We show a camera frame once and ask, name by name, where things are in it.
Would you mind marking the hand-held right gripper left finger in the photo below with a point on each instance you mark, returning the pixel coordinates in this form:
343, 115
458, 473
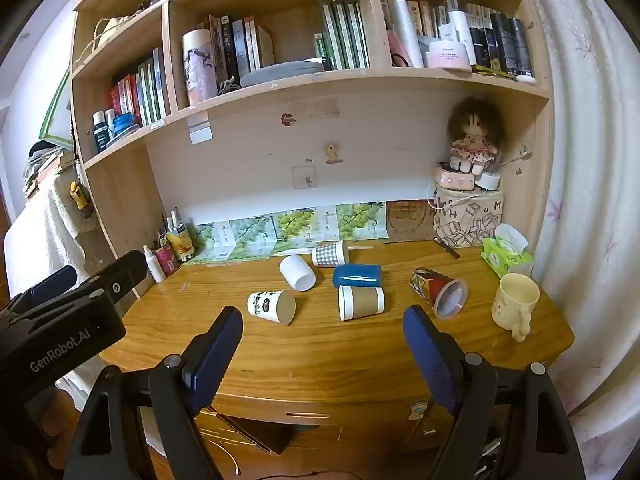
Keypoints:
216, 360

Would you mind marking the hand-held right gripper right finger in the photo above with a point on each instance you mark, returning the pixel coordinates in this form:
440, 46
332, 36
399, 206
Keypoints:
429, 360

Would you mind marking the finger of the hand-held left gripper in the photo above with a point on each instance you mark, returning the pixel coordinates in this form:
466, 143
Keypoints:
122, 272
50, 282

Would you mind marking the white leaf print paper cup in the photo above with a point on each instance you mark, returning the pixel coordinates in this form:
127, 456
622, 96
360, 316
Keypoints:
265, 304

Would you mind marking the red patterned cup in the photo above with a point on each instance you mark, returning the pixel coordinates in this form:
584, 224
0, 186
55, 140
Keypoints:
431, 285

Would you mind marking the brown paper cup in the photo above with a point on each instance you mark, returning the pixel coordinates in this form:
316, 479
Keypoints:
361, 302

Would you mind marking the blue cup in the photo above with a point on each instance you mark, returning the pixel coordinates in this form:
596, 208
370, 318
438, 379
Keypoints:
356, 276

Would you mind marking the plain white cup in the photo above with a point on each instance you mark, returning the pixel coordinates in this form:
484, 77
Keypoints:
296, 272

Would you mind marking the checkered paper cup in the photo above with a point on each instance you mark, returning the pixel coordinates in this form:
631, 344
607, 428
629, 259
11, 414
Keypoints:
327, 254

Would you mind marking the white spray bottle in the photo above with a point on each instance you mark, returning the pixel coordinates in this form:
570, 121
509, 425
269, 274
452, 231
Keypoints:
154, 265

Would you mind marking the white cloth cover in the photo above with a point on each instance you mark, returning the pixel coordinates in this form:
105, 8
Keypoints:
50, 240

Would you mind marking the red pen holder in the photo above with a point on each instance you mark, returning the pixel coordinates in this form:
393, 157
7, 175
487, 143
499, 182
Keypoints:
165, 259

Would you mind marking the yellow bottle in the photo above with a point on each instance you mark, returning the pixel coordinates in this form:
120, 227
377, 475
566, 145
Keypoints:
181, 242

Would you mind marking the wooden desk shelf unit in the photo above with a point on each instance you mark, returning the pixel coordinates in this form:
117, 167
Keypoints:
350, 355

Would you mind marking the yellow small toy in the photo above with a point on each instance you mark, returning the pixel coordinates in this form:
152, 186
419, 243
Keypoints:
77, 194

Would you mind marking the cream ceramic mug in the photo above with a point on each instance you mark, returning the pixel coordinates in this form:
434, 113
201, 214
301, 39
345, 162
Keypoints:
510, 305

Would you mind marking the dark pen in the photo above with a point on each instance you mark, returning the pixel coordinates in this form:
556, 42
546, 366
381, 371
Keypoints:
446, 248

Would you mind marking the pile of clutter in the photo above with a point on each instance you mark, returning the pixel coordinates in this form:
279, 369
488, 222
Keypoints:
47, 165

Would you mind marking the green tissue pack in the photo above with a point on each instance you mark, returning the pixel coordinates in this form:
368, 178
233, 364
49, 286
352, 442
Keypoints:
505, 257

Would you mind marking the brown cardboard picture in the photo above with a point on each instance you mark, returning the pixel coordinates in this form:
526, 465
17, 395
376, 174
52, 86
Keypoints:
407, 220

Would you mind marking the dark blue bottle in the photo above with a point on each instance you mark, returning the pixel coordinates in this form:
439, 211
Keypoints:
100, 132

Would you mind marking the patterned storage box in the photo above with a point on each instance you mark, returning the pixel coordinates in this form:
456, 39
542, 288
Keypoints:
467, 220

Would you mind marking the blue jar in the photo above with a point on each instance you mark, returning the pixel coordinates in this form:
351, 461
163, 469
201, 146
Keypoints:
124, 122

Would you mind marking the white shelf label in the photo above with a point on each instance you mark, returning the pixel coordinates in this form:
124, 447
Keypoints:
200, 129

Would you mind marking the green framed board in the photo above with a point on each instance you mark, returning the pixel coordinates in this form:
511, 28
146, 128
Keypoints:
57, 110

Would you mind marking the row of red green books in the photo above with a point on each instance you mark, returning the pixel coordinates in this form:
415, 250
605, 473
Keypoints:
142, 90

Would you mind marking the pink small device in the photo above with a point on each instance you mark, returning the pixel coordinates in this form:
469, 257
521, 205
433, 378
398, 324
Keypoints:
454, 177

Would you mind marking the white round device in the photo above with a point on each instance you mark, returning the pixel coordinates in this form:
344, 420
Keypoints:
489, 181

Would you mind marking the white flower print flask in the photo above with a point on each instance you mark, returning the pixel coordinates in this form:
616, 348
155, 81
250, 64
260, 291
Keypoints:
199, 67

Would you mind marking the brown haired doll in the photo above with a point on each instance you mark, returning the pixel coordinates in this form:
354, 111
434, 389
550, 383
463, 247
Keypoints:
475, 135

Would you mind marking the row of dark books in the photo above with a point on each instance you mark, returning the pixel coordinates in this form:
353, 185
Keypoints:
237, 47

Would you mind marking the grey pouch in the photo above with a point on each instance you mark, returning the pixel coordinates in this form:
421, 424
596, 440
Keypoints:
280, 72

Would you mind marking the white flower print curtain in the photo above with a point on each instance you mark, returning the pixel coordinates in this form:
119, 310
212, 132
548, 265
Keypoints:
590, 160

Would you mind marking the pink cream jar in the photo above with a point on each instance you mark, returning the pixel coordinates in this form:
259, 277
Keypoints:
450, 56

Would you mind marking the row of dark bottles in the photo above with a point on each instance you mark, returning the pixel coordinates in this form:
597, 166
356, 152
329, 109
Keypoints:
505, 45

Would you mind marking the white tube bottle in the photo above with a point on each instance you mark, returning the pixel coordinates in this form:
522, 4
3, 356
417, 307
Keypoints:
459, 27

